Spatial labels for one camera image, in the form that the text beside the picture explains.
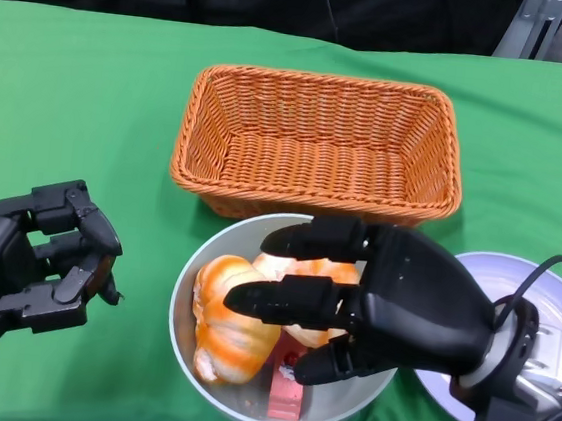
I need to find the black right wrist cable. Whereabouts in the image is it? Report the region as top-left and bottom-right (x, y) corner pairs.
(493, 248), (562, 342)

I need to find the ring-shaped orange striped bread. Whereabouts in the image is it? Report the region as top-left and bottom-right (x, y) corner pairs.
(244, 250), (365, 353)

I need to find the grey metal stand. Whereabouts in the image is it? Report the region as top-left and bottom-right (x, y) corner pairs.
(492, 0), (562, 64)

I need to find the orange wicker basket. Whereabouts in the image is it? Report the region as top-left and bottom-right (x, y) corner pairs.
(163, 57), (474, 243)

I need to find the green tablecloth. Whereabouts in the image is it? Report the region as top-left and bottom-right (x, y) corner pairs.
(0, 0), (562, 421)

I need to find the lavender plate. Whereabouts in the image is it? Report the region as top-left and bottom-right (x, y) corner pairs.
(404, 244), (562, 421)

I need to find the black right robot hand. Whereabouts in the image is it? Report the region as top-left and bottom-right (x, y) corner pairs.
(215, 205), (506, 407)

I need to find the pink cake with cherry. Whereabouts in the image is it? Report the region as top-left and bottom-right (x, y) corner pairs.
(266, 333), (317, 421)

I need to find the oblong orange striped bread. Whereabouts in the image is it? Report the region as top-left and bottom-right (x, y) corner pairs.
(184, 251), (291, 390)

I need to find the pale grey-green bowl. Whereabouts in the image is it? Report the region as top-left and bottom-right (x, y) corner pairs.
(157, 201), (414, 421)

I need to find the black hanging cable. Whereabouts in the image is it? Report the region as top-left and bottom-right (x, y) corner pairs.
(316, 0), (347, 45)

